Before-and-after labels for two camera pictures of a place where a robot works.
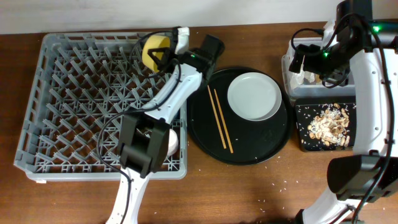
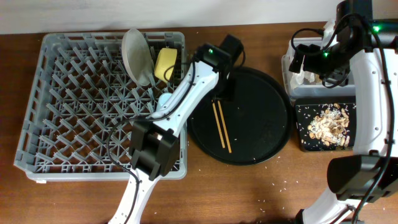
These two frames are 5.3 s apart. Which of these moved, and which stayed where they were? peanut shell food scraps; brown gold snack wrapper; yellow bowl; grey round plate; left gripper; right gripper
Moved: left gripper; grey round plate; yellow bowl
Stayed: brown gold snack wrapper; peanut shell food scraps; right gripper
